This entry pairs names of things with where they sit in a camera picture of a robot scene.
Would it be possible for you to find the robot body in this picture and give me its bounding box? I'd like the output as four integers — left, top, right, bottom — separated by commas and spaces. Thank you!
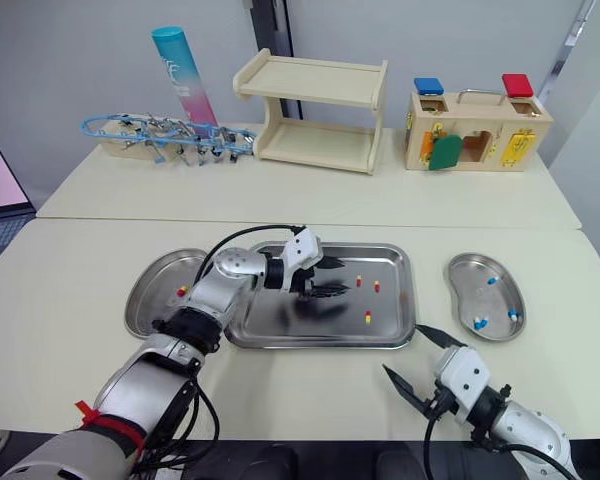
138, 439, 484, 480

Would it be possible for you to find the blue clip hanger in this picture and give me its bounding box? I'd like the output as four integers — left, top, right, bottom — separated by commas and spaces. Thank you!
79, 111, 259, 167

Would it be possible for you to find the wooden two-tier shelf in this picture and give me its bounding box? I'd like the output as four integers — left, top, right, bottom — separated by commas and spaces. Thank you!
231, 47, 389, 176

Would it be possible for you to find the stainless steel kidney dish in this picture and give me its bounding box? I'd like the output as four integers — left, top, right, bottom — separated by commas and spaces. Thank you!
124, 248, 209, 338
447, 251, 527, 343

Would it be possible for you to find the black cable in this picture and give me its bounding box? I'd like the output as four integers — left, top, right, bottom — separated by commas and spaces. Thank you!
422, 399, 456, 480
196, 223, 309, 290

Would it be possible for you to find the stainless steel tray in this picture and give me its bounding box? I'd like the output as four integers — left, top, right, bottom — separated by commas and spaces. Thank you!
224, 241, 417, 351

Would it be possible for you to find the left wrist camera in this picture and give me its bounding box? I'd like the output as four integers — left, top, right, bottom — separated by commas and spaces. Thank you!
279, 226, 324, 282

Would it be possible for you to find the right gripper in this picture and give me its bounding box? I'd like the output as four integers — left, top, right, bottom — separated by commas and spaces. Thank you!
381, 324, 469, 418

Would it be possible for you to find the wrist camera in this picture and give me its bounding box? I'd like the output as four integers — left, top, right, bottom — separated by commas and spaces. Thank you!
436, 345, 492, 417
279, 226, 324, 282

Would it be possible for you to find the wooden latch puzzle box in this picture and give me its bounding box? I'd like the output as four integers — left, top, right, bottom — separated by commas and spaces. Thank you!
404, 73, 556, 174

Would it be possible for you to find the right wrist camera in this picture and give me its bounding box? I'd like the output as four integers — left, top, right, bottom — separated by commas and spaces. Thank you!
436, 345, 492, 417

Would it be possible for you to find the teal and pink patterned tube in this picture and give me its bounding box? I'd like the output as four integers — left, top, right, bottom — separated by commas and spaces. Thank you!
150, 25, 221, 137

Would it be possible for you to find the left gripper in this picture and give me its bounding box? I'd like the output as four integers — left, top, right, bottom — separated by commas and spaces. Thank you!
288, 256, 352, 300

